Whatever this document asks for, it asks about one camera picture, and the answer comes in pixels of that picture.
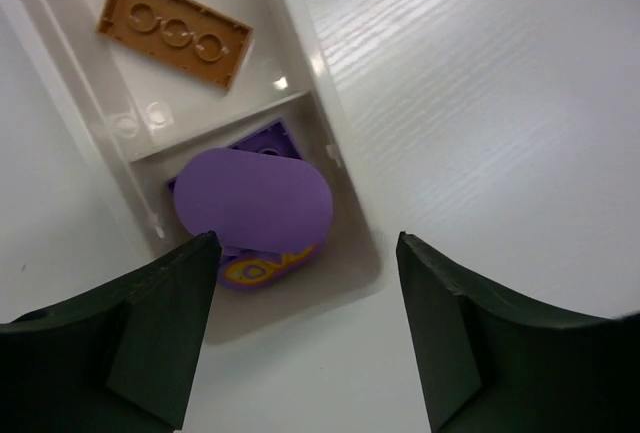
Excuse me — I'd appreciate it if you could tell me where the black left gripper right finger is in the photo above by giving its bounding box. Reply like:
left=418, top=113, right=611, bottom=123
left=396, top=232, right=639, bottom=432

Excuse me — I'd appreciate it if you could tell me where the purple square lego plate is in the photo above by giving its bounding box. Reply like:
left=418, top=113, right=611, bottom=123
left=167, top=119, right=304, bottom=192

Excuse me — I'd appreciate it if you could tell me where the white divided plastic tray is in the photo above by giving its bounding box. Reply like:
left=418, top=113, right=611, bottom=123
left=1, top=0, right=382, bottom=344

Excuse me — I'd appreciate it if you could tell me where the purple rounded lego brick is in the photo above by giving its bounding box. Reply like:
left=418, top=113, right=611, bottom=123
left=174, top=148, right=333, bottom=254

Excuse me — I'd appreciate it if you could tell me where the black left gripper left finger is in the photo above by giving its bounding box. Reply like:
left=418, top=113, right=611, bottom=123
left=1, top=232, right=221, bottom=432

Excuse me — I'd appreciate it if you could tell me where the brown lego plate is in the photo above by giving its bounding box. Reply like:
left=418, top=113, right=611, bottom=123
left=96, top=0, right=253, bottom=91

